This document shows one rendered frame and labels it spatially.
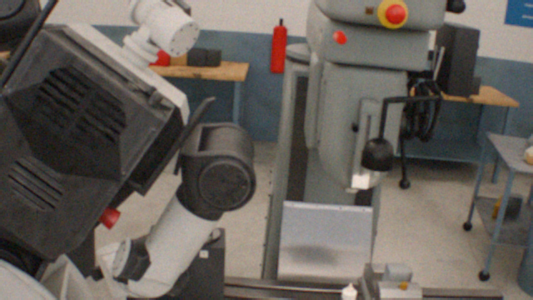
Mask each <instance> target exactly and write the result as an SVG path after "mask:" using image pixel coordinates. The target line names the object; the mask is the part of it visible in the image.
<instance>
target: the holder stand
mask: <svg viewBox="0 0 533 300"><path fill-rule="evenodd" d="M225 252H226V234H225V228H222V227H215V228H213V230H212V235H210V236H208V238H207V240H206V241H205V242H204V243H203V245H202V247H201V248H200V250H199V251H198V253H197V255H196V256H195V257H194V258H193V260H192V275H191V276H190V277H189V279H188V280H187V282H186V284H185V285H184V286H185V287H184V288H183V289H182V290H181V292H180V293H179V295H176V296H170V294H167V293H164V294H163V295H161V296H159V297H154V298H150V299H164V300H224V284H225V268H226V258H225Z"/></svg>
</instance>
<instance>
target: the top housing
mask: <svg viewBox="0 0 533 300"><path fill-rule="evenodd" d="M382 1H384V0H314V3H315V5H316V6H317V7H318V8H319V9H320V10H321V11H323V12H324V13H325V14H326V15H327V16H328V17H329V18H332V19H336V20H339V21H343V22H347V23H365V24H373V25H376V26H383V25H382V24H381V23H380V22H379V20H378V17H377V8H378V6H379V4H380V3H381V2H382ZM446 1H447V0H402V2H403V3H404V4H405V5H406V7H407V10H408V15H407V20H406V22H405V23H404V24H403V25H402V26H401V27H399V28H408V29H418V30H419V31H435V30H436V31H437V30H439V29H440V28H441V27H442V26H443V24H444V21H445V19H444V17H445V14H446ZM366 7H373V8H374V13H373V15H370V14H366Z"/></svg>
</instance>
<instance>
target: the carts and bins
mask: <svg viewBox="0 0 533 300"><path fill-rule="evenodd" d="M485 135H486V137H485V141H484V145H483V148H482V157H481V163H480V166H479V171H478V174H477V178H476V185H475V188H474V192H473V195H472V196H471V197H472V199H471V205H470V209H469V212H468V217H467V220H466V222H464V223H463V225H462V227H463V229H464V230H466V231H470V230H471V229H472V224H471V217H472V213H473V210H474V207H475V206H476V210H477V212H478V213H479V215H480V219H481V222H482V224H483V226H484V229H485V231H486V233H487V235H488V239H489V241H490V243H491V245H490V248H489V252H488V254H487V258H486V261H485V264H484V267H483V270H482V271H480V273H479V274H478V278H479V279H480V280H481V281H482V282H486V281H488V280H489V279H490V277H491V276H490V274H489V272H488V269H489V267H490V265H491V260H492V257H493V253H494V251H495V248H496V246H498V245H499V246H503V247H508V248H520V249H524V253H523V257H522V259H521V264H520V268H519V272H518V276H517V285H518V286H519V287H520V289H521V290H522V291H523V292H524V293H526V294H527V295H529V296H531V297H533V207H532V205H531V203H532V198H533V180H532V184H531V189H530V191H529V195H528V200H527V202H522V199H523V196H522V195H521V194H517V193H513V192H511V186H512V183H513V180H514V176H515V173H524V174H530V175H533V134H532V135H531V137H530V138H529V139H524V138H518V137H506V136H505V135H500V134H494V133H490V132H486V134H485ZM489 142H491V145H492V146H493V147H494V149H495V150H496V151H497V152H498V154H499V156H500V157H501V159H502V160H503V161H504V164H505V165H506V166H507V167H508V168H509V170H510V171H509V175H508V178H507V182H506V187H505V191H504V194H503V195H500V197H499V198H497V197H495V198H492V197H482V196H477V195H478V191H479V186H480V182H481V175H482V172H483V168H484V164H485V160H486V154H487V150H488V147H489ZM95 240H96V234H95V230H94V231H93V232H91V234H90V235H88V236H87V237H86V238H84V241H83V242H82V244H81V245H80V246H79V247H78V248H77V249H76V250H74V251H73V250H72V251H70V252H67V253H65V255H66V256H67V257H68V258H69V259H70V260H71V262H72V263H73V264H74V265H75V266H76V268H77V269H78V270H79V272H80V273H81V274H82V275H83V276H84V278H88V277H90V276H91V274H90V271H91V268H94V267H96V256H95Z"/></svg>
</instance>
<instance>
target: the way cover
mask: <svg viewBox="0 0 533 300"><path fill-rule="evenodd" d="M298 210H299V211H298ZM294 211H295V212H294ZM368 219H369V220H368ZM339 221H340V222H339ZM353 221H354V222H353ZM372 222H373V207H359V206H347V205H337V204H325V203H313V202H293V201H283V204H282V216H281V239H280V252H279V266H278V279H279V280H290V281H301V282H312V283H333V284H340V283H343V284H351V283H352V284H355V285H359V283H358V278H359V277H362V275H363V269H364V265H365V264H366V263H371V236H372ZM294 228H295V229H294ZM299 228H300V229H299ZM294 231H295V232H294ZM353 233H354V234H353ZM318 239H320V240H321V241H320V240H318ZM299 244H300V245H299ZM329 246H330V247H329ZM327 247H328V248H327ZM358 249H359V250H358ZM293 250H294V251H293ZM342 250H343V251H342ZM318 255H319V256H318ZM303 256H304V257H303ZM284 258H285V259H284ZM301 258H302V259H301ZM303 258H304V259H305V260H304V259H303ZM293 259H294V260H293ZM337 259H338V260H337ZM283 261H284V262H283ZM284 263H285V264H284ZM303 264H304V265H303ZM314 264H315V265H314ZM350 264H351V265H350ZM293 265H294V266H293ZM324 265H326V266H324ZM330 265H331V266H330ZM288 266H289V267H288ZM349 271H350V272H349ZM328 273H329V274H328ZM330 275H331V276H330ZM332 275H333V276H332ZM319 276H320V277H319Z"/></svg>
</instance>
